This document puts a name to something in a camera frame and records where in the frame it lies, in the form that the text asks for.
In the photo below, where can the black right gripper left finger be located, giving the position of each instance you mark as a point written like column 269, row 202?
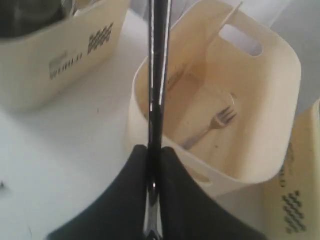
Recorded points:
column 119, row 212

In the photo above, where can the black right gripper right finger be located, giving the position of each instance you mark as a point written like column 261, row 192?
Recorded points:
column 188, row 213

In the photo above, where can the cream bin square mark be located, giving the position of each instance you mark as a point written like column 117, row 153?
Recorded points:
column 292, row 197

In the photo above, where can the cream bin circle mark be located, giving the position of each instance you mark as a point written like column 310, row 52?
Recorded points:
column 37, row 66

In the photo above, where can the steel spoon grey handle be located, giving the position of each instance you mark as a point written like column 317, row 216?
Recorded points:
column 159, row 16

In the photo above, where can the steel mug with handle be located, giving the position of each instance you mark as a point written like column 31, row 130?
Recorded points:
column 22, row 17

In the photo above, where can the wooden chopstick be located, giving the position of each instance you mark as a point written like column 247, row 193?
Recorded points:
column 230, row 16

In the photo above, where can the cream bin triangle mark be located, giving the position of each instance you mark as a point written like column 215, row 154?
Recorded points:
column 250, row 150

